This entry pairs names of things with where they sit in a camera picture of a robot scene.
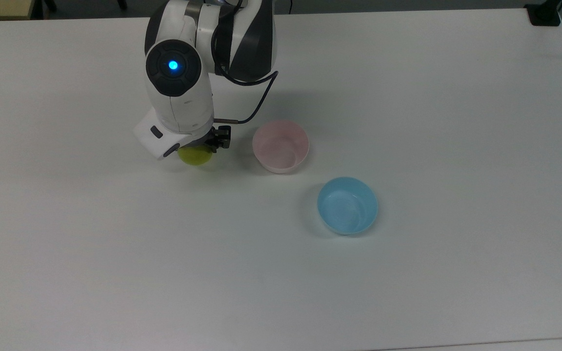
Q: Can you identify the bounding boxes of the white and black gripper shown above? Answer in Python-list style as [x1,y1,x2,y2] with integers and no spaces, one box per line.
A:
[133,107,232,161]

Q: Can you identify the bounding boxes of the green pear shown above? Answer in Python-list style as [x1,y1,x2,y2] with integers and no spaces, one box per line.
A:
[178,143,214,167]

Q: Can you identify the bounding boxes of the pink plastic bowl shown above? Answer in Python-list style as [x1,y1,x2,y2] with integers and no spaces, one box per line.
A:
[252,120,310,175]

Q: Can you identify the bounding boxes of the light blue plastic bowl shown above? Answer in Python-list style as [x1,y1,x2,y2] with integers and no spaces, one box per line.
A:
[317,176,379,236]

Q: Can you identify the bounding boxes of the black table clamp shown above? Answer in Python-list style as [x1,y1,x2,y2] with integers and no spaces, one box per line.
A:
[524,0,562,27]

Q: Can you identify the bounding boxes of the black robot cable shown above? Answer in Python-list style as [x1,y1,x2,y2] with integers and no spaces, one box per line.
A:
[211,0,293,125]

